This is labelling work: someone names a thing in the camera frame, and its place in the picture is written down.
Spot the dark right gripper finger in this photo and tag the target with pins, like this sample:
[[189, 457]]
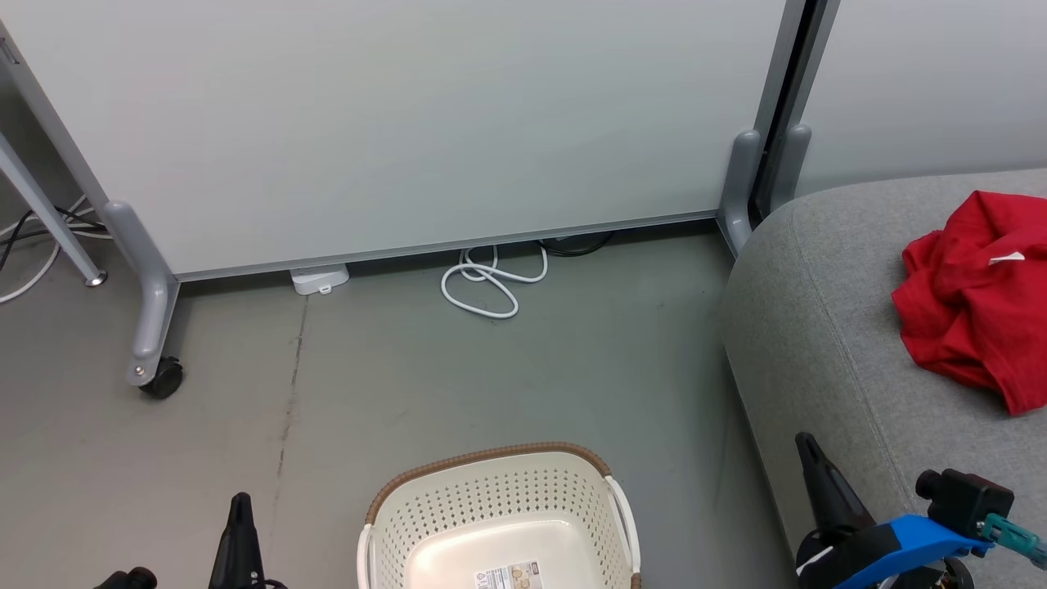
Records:
[[830, 491]]

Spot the white power adapter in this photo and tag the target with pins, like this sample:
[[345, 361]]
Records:
[[319, 278]]

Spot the printed basket sticker label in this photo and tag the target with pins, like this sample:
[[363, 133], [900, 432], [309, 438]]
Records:
[[507, 575]]

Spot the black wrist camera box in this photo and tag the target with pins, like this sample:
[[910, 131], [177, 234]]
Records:
[[969, 499], [127, 579]]

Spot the narrow white partition panel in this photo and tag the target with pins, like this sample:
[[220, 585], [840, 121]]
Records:
[[932, 90]]

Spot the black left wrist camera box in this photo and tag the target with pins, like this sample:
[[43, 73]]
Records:
[[127, 579]]

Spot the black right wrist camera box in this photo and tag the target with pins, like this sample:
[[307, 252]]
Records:
[[969, 499]]

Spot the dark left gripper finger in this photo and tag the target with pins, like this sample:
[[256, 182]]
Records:
[[240, 548]]

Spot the grey metal table leg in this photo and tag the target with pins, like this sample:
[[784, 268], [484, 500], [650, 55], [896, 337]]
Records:
[[49, 221]]

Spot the wide white partition panel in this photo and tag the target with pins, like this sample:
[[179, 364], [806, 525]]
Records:
[[409, 123]]

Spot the black caster wheel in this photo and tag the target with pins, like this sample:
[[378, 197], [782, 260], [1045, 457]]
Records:
[[165, 378]]

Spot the red clothing garment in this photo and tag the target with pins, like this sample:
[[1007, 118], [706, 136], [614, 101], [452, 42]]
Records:
[[973, 319]]

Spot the grey partition foot with caster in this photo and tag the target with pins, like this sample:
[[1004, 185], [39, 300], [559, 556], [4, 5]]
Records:
[[151, 294]]

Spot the cream perforated laundry basket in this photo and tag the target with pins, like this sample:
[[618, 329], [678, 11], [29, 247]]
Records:
[[499, 507]]

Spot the grey fabric sofa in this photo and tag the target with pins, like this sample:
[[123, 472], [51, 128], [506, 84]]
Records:
[[826, 343]]

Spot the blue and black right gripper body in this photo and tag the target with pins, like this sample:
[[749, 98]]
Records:
[[891, 548]]

